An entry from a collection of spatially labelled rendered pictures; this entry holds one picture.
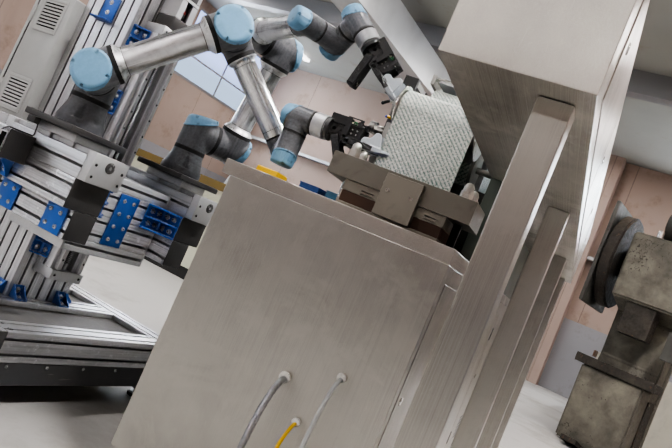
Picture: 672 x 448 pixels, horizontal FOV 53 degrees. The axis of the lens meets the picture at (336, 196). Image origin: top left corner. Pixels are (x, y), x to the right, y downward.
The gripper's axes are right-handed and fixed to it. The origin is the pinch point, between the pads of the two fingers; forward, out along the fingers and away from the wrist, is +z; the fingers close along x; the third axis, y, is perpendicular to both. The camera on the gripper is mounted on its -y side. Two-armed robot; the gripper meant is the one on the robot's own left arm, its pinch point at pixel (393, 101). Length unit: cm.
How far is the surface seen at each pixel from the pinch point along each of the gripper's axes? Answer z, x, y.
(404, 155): 19.5, -6.9, -4.2
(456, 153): 26.5, -6.9, 8.8
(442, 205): 43, -27, 0
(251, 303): 43, -33, -54
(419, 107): 8.9, -6.9, 6.1
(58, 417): 41, -14, -131
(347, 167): 21.8, -26.6, -17.4
